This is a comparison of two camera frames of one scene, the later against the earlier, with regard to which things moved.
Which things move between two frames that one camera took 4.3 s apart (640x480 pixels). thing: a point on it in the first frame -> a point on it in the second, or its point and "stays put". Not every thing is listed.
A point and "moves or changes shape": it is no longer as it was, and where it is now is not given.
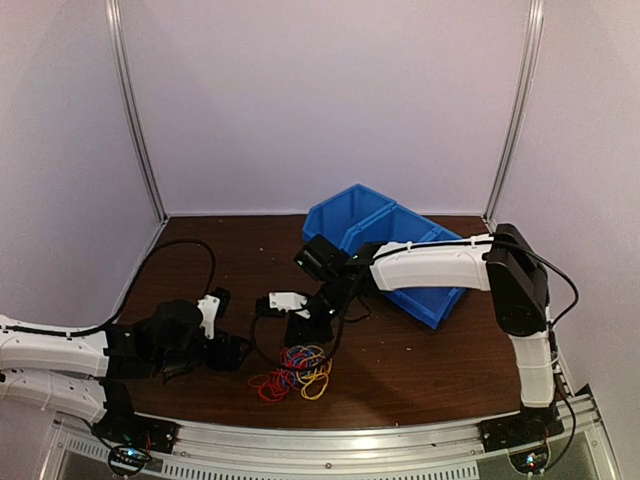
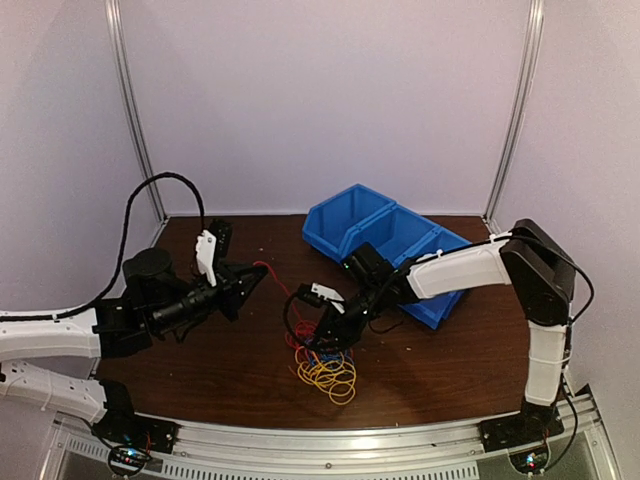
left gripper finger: x=235 y=350 -> x=245 y=290
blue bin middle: x=392 y=224 stays put
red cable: x=275 y=384 moves or changes shape
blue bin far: x=333 y=218 stays put
